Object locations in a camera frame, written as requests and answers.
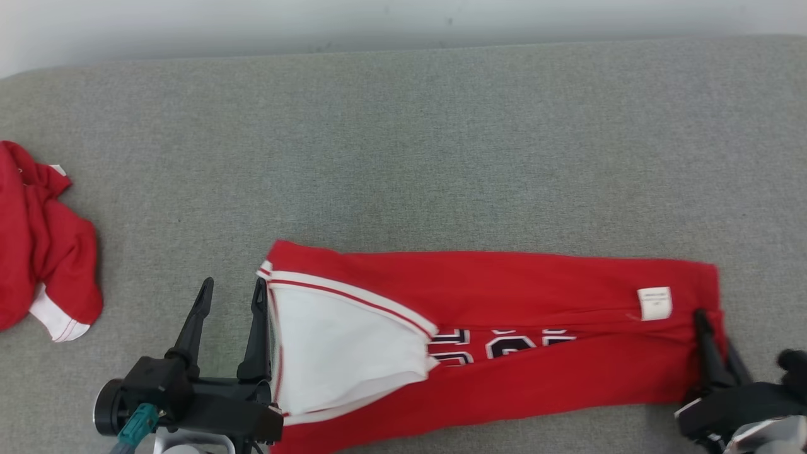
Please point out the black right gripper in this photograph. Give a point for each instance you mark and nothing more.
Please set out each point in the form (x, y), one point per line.
(737, 407)

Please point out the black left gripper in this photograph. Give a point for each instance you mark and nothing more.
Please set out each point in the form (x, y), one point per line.
(233, 410)

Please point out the red shorts white trim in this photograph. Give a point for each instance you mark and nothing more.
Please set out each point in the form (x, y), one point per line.
(38, 239)

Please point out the red basketball jersey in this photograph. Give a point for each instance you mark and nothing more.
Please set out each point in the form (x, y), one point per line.
(504, 290)

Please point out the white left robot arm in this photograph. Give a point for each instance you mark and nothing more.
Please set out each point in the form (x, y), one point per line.
(189, 444)

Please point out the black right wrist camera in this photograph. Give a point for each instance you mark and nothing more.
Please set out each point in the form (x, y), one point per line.
(795, 372)

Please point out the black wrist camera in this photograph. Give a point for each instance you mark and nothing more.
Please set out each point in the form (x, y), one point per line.
(157, 381)
(795, 372)

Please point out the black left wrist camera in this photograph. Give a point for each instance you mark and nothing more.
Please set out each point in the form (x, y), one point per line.
(157, 381)

